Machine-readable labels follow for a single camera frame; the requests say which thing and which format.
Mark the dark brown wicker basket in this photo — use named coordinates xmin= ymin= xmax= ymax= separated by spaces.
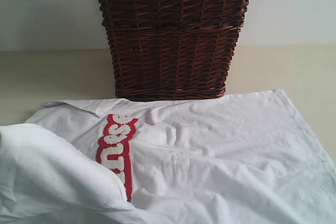
xmin=98 ymin=0 xmax=249 ymax=101

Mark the white t-shirt red lettering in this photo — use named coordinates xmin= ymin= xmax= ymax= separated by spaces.
xmin=1 ymin=90 xmax=335 ymax=223

